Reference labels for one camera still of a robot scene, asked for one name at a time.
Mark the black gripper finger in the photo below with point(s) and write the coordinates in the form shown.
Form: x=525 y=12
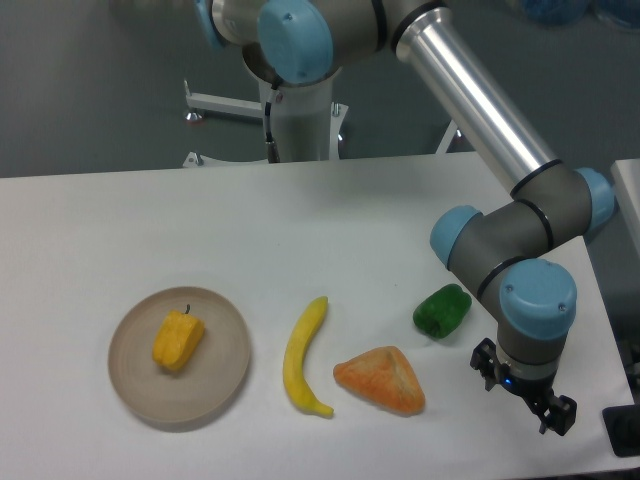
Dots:
x=484 y=359
x=555 y=413

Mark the white side table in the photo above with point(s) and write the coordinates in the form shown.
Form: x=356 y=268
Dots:
x=622 y=194

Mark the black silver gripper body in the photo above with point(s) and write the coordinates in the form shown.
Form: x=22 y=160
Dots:
x=533 y=383

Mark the green toy bell pepper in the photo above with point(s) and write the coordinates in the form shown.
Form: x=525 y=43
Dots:
x=442 y=312

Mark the beige round plate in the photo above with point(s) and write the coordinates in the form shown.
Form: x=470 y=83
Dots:
x=205 y=386

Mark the yellow toy banana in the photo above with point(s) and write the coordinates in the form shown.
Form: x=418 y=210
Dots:
x=295 y=384

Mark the yellow toy bell pepper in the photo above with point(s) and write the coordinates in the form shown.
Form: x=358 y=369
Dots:
x=177 y=339

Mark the orange triangular toy bread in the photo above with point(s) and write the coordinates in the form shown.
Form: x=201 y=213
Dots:
x=384 y=377

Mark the black device at table edge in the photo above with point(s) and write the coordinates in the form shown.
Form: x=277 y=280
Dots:
x=622 y=426

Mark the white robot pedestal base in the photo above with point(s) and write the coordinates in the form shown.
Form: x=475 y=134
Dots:
x=377 y=107

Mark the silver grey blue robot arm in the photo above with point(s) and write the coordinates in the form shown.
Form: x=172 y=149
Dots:
x=293 y=46

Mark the blue bag in background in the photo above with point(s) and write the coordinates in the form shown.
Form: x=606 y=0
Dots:
x=618 y=14

